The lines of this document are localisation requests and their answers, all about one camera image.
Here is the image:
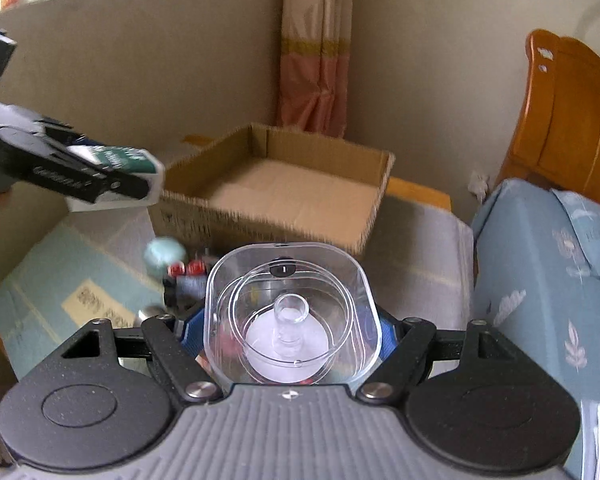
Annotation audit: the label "black toy train red wheels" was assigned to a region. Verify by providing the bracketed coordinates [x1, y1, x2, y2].
[162, 259, 208, 312]

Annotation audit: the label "blue floral bed sheet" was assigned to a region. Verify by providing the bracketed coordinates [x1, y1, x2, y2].
[470, 178, 600, 480]

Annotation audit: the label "teal round earbud case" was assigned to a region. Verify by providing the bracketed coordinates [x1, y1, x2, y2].
[143, 236, 187, 281]

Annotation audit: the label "pink beige curtain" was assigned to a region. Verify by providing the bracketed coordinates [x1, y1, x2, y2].
[277, 0, 353, 138]

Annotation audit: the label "orange wooden headboard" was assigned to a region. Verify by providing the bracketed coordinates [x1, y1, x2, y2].
[495, 29, 600, 204]

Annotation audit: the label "brown cardboard box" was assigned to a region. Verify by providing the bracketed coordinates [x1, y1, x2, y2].
[148, 124, 394, 258]

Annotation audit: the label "white wall plug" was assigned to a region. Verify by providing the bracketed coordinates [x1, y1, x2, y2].
[467, 170, 490, 204]

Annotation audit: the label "clear square plastic container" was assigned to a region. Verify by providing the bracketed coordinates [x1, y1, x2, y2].
[204, 243, 381, 390]

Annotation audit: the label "white green medical swab box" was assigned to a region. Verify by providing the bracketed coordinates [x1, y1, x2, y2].
[66, 145, 164, 212]

